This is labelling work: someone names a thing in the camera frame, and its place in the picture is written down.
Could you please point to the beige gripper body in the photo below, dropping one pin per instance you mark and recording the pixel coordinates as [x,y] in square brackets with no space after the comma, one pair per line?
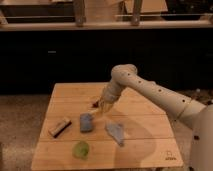
[111,93]

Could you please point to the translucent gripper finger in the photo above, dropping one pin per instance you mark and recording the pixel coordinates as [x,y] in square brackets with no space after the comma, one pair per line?
[102,108]
[96,102]

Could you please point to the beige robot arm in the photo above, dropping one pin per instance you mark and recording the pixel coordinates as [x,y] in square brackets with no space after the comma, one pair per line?
[195,115]

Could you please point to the grey blue cloth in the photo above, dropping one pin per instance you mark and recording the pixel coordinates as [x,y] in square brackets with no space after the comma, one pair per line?
[116,131]

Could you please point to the wooden block with black strip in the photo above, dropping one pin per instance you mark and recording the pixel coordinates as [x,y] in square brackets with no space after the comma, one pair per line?
[59,127]

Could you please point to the green leafy toy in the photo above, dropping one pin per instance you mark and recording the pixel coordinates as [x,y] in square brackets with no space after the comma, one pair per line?
[81,150]

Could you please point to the wooden shelf rail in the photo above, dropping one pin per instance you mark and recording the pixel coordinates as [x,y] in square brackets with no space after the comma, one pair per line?
[52,23]

